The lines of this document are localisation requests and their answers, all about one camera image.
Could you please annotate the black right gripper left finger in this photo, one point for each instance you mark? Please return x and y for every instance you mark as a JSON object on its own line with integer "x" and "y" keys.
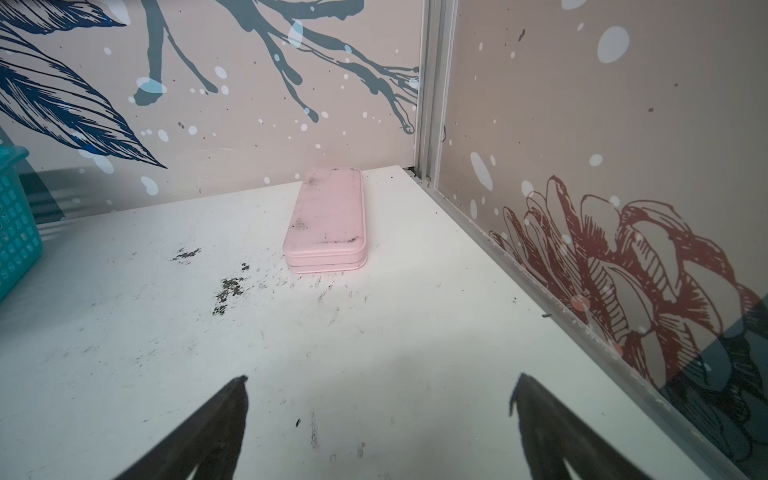
{"x": 207, "y": 445}

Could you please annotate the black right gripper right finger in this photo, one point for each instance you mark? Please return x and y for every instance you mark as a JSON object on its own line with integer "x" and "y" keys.
{"x": 557, "y": 443}

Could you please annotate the teal plastic basket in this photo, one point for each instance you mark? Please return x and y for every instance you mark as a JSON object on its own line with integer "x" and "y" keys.
{"x": 21, "y": 244}

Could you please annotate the aluminium frame post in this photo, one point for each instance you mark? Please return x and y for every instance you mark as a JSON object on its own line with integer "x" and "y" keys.
{"x": 437, "y": 40}

